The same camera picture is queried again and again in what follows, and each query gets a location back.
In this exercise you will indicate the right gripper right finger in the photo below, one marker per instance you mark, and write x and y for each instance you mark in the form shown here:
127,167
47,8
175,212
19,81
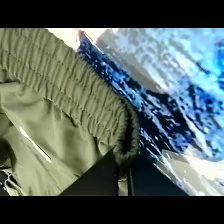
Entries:
150,181

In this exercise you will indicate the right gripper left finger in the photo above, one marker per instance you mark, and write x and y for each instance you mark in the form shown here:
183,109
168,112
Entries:
96,180

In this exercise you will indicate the olive green pants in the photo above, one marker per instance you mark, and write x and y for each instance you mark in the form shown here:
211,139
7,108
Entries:
56,110

